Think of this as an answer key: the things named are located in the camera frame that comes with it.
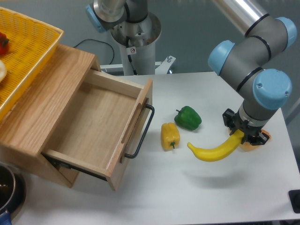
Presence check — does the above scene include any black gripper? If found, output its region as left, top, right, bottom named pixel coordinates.
left=222, top=108, right=269, bottom=145

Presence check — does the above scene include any yellow banana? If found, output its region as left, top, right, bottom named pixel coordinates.
left=187, top=130, right=244, bottom=162

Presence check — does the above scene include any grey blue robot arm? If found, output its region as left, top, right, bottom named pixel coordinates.
left=86, top=0, right=297, bottom=146

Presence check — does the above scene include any open wooden top drawer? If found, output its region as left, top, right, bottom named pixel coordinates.
left=42, top=70, right=152, bottom=190

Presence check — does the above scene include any wooden drawer cabinet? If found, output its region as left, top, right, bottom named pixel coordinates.
left=0, top=45, right=100, bottom=188

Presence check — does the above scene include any toasted flat bread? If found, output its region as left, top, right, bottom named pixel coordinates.
left=239, top=129, right=271, bottom=151

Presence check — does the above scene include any green bell pepper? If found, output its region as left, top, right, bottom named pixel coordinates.
left=174, top=106, right=202, bottom=131

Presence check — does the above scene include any yellow bell pepper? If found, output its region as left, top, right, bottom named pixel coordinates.
left=161, top=122, right=180, bottom=151

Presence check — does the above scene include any black table corner socket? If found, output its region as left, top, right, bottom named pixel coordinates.
left=288, top=189, right=300, bottom=214

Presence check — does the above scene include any yellow plastic basket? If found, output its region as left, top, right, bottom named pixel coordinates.
left=0, top=7, right=64, bottom=118

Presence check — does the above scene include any dark metal pot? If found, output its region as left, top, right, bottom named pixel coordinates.
left=0, top=165, right=26, bottom=225

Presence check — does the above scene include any white round food item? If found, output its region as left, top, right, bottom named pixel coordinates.
left=0, top=60, right=7, bottom=82

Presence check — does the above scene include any red bell pepper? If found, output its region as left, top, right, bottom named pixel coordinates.
left=0, top=33, right=9, bottom=55

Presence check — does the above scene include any black drawer handle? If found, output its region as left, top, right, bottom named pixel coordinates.
left=124, top=104, right=155, bottom=159

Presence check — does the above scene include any black cable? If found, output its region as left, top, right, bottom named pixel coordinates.
left=73, top=38, right=115, bottom=66

